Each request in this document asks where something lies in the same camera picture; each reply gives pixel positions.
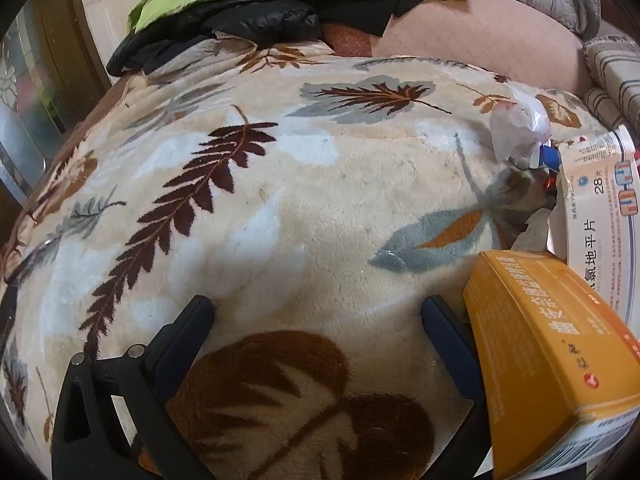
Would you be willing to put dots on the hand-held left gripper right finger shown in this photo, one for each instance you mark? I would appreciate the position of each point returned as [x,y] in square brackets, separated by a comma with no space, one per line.
[450,342]

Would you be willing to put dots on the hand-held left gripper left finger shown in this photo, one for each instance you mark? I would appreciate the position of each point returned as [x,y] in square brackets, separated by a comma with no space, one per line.
[182,340]

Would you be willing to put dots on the orange medicine box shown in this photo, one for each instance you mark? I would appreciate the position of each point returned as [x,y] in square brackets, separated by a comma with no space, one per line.
[540,360]

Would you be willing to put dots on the clear plastic bag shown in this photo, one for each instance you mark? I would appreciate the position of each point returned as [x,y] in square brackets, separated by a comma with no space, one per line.
[517,127]

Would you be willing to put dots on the white medicine box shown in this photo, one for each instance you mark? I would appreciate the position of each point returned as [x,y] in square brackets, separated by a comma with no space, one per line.
[600,220]

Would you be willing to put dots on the leaf print fleece blanket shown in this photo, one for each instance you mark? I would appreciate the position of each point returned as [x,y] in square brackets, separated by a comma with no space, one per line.
[320,185]

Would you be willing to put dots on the blue and white small box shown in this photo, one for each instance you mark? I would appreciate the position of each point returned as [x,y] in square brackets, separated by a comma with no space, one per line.
[549,156]

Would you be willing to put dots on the wooden framed glass cabinet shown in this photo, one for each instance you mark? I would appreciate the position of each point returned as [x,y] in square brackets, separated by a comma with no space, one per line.
[45,60]

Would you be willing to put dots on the striped floral quilt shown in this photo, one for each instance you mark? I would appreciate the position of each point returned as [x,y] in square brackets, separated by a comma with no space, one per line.
[612,70]

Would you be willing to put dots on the black jacket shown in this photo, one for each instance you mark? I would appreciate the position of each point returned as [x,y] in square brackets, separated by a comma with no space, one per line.
[250,17]

